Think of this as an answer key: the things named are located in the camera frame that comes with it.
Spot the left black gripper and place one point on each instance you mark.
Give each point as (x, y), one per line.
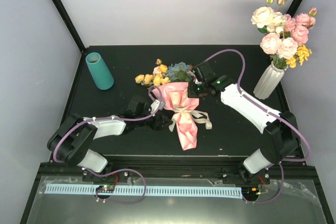
(159, 126)

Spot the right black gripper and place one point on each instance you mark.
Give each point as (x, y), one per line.
(191, 93)

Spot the pink wrapping paper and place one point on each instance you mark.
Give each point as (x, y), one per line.
(175, 94)

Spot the yellow and blue flower bunch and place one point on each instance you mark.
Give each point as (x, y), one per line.
(163, 74)

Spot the cream printed ribbon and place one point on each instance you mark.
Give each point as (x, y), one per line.
(185, 116)

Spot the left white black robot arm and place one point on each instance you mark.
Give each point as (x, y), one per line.
(70, 144)

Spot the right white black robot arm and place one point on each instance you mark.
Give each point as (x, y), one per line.
(281, 136)

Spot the white ribbed vase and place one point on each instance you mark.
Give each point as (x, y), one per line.
(268, 81)

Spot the teal conical vase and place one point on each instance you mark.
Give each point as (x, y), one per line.
(99, 71)

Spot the left small circuit board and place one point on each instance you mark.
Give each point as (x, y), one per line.
(105, 189)

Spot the small circuit board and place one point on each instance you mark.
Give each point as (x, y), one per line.
(251, 191)
(105, 189)

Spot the pink and white rose bouquet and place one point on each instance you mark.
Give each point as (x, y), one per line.
(285, 36)

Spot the right small circuit board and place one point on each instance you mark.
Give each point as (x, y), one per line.
(251, 191)

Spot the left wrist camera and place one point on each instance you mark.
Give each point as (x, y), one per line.
(157, 105)

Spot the black aluminium rail base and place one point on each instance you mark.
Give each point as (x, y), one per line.
(229, 170)

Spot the light blue slotted cable duct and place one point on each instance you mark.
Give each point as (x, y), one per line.
(160, 191)

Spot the left black frame post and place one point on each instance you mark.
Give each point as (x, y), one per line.
(69, 24)

